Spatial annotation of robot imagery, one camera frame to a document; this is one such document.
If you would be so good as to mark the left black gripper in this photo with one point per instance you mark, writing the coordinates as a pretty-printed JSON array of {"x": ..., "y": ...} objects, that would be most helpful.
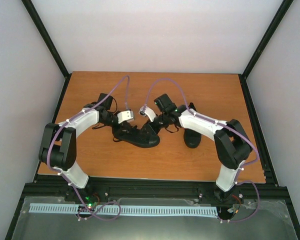
[{"x": 125, "y": 125}]

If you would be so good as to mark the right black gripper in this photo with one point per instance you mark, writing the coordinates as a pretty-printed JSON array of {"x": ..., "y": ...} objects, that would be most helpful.
[{"x": 155, "y": 129}]

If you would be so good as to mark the black sneaker one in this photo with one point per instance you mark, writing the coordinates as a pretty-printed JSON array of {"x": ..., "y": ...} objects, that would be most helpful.
[{"x": 134, "y": 136}]

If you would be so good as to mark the black sneaker with laces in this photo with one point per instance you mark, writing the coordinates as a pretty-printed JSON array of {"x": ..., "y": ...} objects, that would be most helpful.
[{"x": 191, "y": 140}]

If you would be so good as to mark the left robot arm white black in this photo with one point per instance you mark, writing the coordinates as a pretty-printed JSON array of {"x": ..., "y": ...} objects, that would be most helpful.
[{"x": 58, "y": 149}]

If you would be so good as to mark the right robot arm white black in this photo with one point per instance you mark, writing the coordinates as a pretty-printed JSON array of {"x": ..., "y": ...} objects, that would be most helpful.
[{"x": 233, "y": 146}]

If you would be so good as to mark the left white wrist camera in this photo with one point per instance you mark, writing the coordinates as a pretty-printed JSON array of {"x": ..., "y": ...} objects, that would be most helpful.
[{"x": 125, "y": 116}]

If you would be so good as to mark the white slotted cable duct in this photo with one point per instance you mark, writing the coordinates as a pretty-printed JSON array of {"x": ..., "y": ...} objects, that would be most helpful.
[{"x": 126, "y": 210}]

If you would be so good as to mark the grey metal base plate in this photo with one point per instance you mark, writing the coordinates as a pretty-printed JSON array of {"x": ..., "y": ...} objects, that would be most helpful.
[{"x": 268, "y": 220}]

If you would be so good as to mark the left black corner post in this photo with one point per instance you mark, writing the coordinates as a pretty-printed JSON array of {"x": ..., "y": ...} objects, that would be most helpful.
[{"x": 36, "y": 19}]

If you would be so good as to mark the black corner post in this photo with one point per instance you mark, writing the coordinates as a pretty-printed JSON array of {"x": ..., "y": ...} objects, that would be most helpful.
[
  {"x": 271, "y": 29},
  {"x": 36, "y": 19}
]

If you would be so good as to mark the right black corner post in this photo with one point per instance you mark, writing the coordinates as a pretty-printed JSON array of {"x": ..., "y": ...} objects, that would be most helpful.
[{"x": 271, "y": 29}]

